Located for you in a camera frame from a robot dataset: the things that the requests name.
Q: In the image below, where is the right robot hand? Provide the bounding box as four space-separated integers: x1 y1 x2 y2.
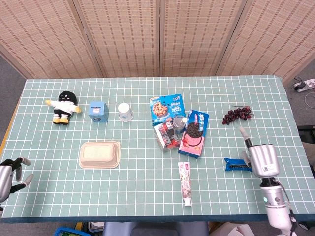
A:
240 126 282 178

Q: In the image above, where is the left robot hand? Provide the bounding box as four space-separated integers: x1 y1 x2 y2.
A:
0 157 34 203

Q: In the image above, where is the clear plastic tube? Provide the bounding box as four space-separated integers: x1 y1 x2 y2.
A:
177 117 189 130

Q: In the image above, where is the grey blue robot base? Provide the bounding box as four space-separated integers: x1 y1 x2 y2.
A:
102 221 210 236

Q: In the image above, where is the floral toothpaste tube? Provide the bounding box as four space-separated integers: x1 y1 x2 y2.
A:
177 161 193 207

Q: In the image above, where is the clear box with red items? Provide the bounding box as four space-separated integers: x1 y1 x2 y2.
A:
154 121 183 153

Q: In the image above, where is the blue snack wrapper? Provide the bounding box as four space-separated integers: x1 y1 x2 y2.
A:
223 157 253 173

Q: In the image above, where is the black floor object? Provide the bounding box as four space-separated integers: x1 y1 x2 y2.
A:
297 124 315 144

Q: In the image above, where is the dark red grape bunch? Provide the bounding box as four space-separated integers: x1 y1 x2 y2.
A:
222 105 254 125

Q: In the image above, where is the pink blue Oreo box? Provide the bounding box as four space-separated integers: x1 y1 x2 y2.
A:
177 109 210 159

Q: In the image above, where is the brown cardboard box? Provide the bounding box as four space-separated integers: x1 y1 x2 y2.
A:
210 222 257 236

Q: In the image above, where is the blue plastic crate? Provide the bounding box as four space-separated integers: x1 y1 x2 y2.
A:
53 226 85 236

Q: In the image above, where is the white power strip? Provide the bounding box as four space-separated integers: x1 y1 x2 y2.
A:
292 77 315 93

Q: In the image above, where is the black penguin plush toy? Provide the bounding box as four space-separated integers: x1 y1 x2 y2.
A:
45 90 82 125

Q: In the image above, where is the beige pulp food container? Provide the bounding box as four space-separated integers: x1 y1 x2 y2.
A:
78 140 122 170

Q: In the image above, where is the white device under table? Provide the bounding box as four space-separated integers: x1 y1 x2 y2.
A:
88 222 105 233

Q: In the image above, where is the blue speaker box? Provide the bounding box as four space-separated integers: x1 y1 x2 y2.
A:
88 101 109 123

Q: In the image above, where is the blue cookie bag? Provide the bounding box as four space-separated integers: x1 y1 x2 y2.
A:
149 94 185 125

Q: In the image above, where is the green grid tablecloth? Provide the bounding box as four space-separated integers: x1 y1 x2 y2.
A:
0 75 315 224

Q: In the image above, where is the white paper cup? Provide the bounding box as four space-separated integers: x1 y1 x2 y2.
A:
117 102 134 122

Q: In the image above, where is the bamboo folding screen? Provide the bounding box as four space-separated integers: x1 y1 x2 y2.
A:
0 0 315 83

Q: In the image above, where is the white floor cable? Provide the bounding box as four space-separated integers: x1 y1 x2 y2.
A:
304 92 315 109

